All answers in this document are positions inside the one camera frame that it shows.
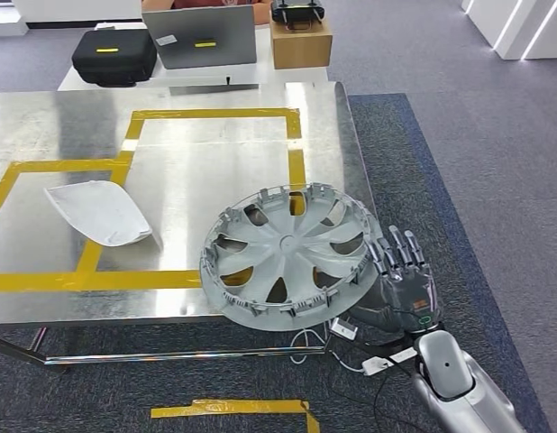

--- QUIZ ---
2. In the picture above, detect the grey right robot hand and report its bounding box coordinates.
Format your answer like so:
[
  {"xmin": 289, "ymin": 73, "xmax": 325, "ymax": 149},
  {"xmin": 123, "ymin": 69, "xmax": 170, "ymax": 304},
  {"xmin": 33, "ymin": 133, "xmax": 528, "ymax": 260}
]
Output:
[{"xmin": 350, "ymin": 226, "xmax": 444, "ymax": 336}]

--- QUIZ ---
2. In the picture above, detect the grey plastic wheel hubcap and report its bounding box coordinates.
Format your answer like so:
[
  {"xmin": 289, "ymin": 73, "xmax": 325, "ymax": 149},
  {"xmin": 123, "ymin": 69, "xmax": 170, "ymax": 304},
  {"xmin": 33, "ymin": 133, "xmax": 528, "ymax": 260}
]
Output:
[{"xmin": 199, "ymin": 181, "xmax": 384, "ymax": 333}]

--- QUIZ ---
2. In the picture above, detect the steel workbench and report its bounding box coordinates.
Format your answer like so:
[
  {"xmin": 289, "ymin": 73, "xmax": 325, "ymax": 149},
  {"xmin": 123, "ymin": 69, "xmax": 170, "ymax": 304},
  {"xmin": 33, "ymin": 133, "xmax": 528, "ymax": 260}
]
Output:
[{"xmin": 0, "ymin": 80, "xmax": 377, "ymax": 367}]

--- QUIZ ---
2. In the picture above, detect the white power strip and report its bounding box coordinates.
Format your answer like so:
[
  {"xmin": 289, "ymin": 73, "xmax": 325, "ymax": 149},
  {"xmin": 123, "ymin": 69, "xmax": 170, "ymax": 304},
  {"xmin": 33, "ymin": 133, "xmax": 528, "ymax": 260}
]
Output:
[{"xmin": 363, "ymin": 346, "xmax": 418, "ymax": 378}]

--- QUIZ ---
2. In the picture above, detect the yellow floor tape strip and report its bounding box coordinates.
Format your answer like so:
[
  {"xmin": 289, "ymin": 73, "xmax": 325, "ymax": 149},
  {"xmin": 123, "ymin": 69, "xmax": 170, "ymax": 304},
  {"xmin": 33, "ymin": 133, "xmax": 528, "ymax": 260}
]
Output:
[{"xmin": 150, "ymin": 398, "xmax": 321, "ymax": 433}]

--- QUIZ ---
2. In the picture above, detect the brown cardboard box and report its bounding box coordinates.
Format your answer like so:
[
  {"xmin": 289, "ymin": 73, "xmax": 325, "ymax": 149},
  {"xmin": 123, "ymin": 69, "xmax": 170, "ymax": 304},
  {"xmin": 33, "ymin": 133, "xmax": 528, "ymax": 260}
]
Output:
[{"xmin": 269, "ymin": 14, "xmax": 333, "ymax": 70}]

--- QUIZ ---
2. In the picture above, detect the white angular lit platform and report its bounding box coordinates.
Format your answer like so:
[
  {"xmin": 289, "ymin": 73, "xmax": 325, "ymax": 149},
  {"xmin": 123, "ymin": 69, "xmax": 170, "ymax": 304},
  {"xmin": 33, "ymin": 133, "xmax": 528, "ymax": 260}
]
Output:
[{"xmin": 461, "ymin": 0, "xmax": 557, "ymax": 61}]

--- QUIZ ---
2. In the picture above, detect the black remote controller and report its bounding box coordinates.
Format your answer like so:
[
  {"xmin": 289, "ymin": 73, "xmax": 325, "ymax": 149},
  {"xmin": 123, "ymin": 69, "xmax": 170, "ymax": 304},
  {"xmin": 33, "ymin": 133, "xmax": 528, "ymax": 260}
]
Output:
[{"xmin": 269, "ymin": 0, "xmax": 326, "ymax": 31}]

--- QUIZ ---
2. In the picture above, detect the grey laptop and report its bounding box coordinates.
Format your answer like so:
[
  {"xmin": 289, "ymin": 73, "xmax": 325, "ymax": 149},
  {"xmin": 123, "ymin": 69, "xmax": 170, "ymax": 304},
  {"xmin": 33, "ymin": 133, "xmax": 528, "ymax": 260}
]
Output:
[{"xmin": 142, "ymin": 5, "xmax": 257, "ymax": 70}]

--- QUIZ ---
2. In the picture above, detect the white curved plastic panel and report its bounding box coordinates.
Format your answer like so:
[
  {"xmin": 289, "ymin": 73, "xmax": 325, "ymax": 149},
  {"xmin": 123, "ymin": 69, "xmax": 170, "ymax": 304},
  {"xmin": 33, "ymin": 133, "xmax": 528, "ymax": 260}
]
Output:
[{"xmin": 44, "ymin": 180, "xmax": 153, "ymax": 248}]

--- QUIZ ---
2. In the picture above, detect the black carrying case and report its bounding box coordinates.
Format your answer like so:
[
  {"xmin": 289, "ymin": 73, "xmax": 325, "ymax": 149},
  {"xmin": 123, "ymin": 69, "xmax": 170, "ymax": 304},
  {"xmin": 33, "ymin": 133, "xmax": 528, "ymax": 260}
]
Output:
[{"xmin": 71, "ymin": 28, "xmax": 158, "ymax": 89}]

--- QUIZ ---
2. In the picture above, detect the white low platform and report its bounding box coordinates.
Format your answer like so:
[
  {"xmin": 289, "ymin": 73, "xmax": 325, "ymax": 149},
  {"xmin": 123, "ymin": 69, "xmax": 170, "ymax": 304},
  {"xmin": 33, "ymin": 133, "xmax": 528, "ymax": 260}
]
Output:
[{"xmin": 0, "ymin": 5, "xmax": 30, "ymax": 38}]

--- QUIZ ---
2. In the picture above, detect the thin black floor cable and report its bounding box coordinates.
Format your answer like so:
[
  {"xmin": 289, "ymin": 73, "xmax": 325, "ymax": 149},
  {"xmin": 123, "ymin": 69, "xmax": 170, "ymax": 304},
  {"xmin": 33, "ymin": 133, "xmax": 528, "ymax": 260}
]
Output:
[{"xmin": 372, "ymin": 358, "xmax": 414, "ymax": 433}]

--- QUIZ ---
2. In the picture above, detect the white power cable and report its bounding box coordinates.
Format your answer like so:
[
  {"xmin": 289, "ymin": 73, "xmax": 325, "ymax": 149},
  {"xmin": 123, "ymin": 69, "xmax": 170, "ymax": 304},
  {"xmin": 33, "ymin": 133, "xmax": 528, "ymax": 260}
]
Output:
[{"xmin": 289, "ymin": 325, "xmax": 367, "ymax": 374}]

